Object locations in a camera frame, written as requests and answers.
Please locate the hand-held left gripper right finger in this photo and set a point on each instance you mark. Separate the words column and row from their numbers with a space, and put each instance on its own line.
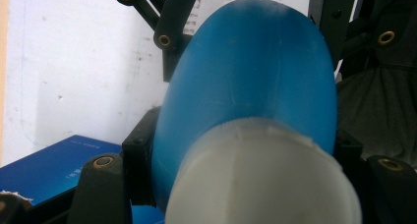
column 349, row 148

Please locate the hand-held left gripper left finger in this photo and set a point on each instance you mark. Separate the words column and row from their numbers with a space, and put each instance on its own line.
column 141, row 158

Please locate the blue cardboard box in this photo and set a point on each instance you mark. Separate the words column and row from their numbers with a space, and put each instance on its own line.
column 49, row 171

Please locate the blue bottle with white cap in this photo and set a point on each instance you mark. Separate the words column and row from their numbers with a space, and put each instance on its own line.
column 249, row 96

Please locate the dark cloth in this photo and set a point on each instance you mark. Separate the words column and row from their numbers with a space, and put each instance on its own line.
column 380, row 112

